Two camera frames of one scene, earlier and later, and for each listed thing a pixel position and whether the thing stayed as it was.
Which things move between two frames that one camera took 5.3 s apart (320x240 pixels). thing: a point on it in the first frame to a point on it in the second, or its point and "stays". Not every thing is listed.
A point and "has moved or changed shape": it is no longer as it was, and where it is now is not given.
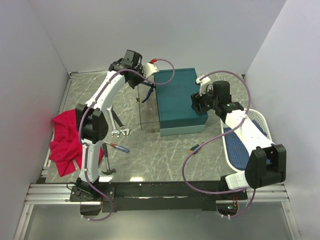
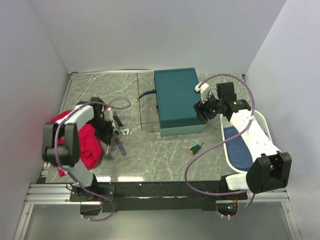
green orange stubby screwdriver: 193,148 stays
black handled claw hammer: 109,170 to 108,152
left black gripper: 133,84 to 105,135
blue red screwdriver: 120,148 has moved or changed shape
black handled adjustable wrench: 123,129 stays
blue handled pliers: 152,86 has moved or changed shape
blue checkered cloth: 237,155 stays
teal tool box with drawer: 176,115 stays
